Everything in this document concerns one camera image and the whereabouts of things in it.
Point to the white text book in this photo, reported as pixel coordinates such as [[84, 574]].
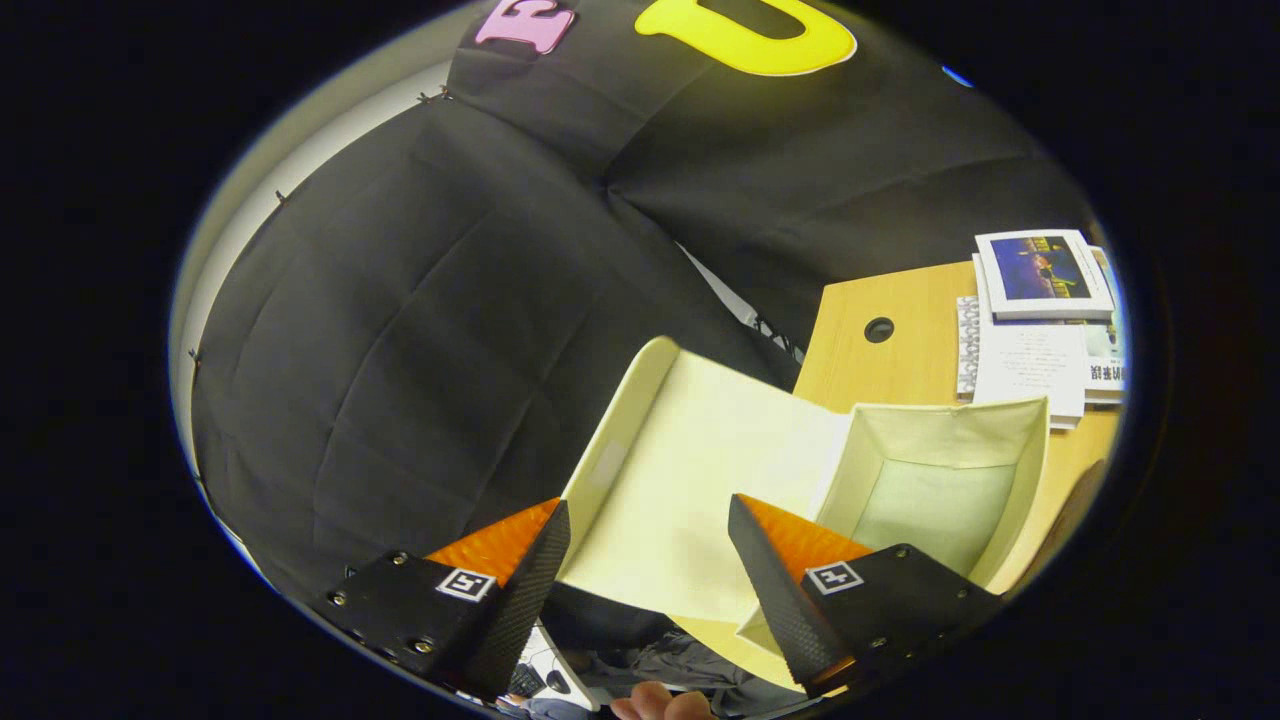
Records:
[[1030, 365]]

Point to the black white patterned booklet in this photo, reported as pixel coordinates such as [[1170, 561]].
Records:
[[967, 345]]

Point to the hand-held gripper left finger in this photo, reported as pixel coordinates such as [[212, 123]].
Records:
[[525, 600]]

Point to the cream fabric storage box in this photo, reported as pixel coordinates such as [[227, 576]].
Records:
[[700, 480]]

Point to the person's grey clothing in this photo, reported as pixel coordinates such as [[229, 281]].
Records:
[[690, 660]]

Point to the book with blue picture cover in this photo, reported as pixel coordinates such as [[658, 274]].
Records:
[[1040, 270]]

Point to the book with pale blue cover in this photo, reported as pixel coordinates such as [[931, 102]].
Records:
[[1105, 345]]

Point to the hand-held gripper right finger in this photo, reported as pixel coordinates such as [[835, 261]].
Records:
[[775, 590]]

